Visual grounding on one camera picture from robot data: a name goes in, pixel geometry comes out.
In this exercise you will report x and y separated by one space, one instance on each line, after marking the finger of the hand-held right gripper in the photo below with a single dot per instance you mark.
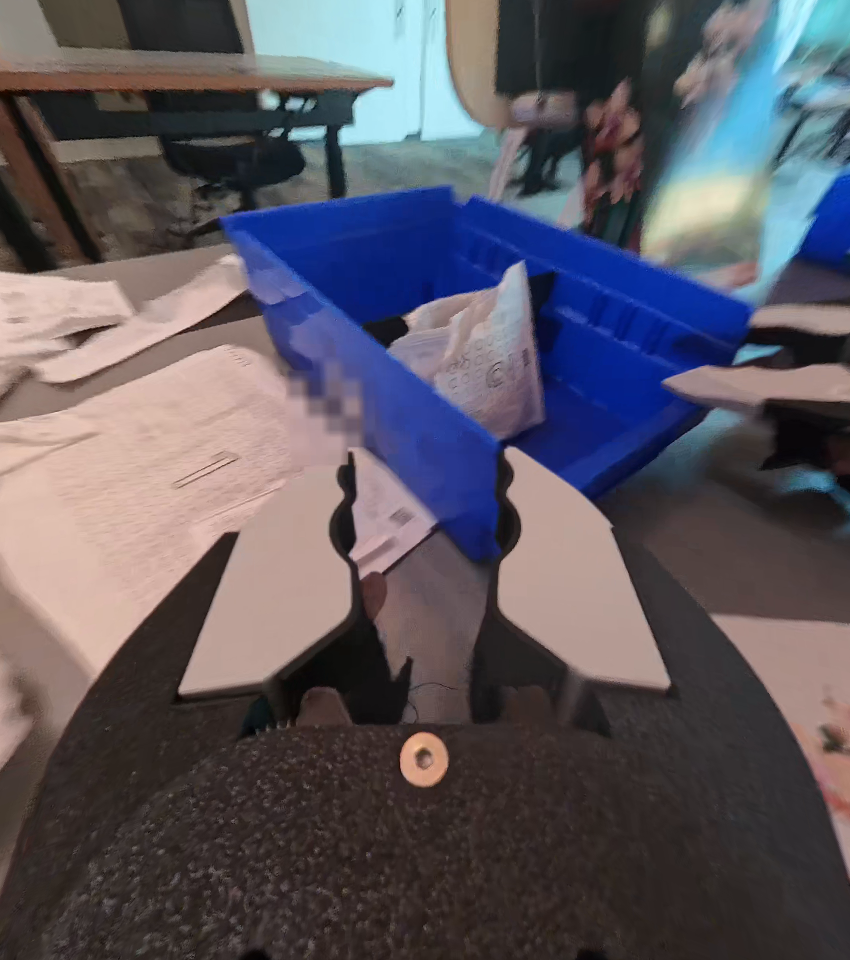
814 319
769 384

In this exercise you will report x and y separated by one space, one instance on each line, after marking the crumpled white paper sheet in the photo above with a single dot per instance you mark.
12 315

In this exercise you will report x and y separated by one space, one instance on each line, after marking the black office chair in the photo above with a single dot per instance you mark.
222 142

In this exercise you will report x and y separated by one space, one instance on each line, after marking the round wooden table top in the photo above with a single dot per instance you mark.
470 75

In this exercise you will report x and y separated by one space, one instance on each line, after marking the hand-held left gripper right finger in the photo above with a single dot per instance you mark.
575 592

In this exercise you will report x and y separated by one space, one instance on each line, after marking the long white paper strip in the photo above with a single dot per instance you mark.
155 322

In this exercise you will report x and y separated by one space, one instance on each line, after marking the brown wooden table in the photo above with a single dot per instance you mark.
132 71

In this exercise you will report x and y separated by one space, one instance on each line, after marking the large printed paper sheet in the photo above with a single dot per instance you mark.
140 487

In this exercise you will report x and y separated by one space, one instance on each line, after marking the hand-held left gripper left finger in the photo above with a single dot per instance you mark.
282 585

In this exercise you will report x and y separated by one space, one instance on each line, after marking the white printed packet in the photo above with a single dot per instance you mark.
492 360

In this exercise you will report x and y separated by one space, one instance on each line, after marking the grey desk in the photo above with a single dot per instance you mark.
702 547

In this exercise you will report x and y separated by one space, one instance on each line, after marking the floral printed paper sheet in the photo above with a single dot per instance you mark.
829 712

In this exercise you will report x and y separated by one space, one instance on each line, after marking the small white paper slip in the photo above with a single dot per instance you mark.
387 517

